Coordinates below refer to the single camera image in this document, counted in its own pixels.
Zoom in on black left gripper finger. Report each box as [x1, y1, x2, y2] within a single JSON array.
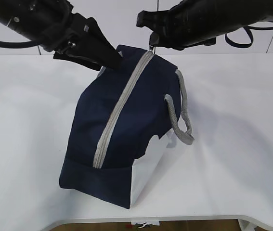
[[53, 25, 122, 71]]

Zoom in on navy blue lunch bag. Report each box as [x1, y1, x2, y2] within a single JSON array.
[[59, 45, 194, 209]]

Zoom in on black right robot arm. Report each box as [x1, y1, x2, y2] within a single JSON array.
[[136, 0, 273, 51]]

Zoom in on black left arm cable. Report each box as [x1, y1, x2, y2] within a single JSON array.
[[0, 36, 39, 49]]

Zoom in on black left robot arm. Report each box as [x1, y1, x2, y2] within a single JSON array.
[[0, 0, 122, 71]]

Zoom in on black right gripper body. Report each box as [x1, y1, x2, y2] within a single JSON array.
[[136, 2, 216, 50]]

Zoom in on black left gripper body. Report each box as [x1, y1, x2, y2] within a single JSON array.
[[41, 13, 98, 54]]

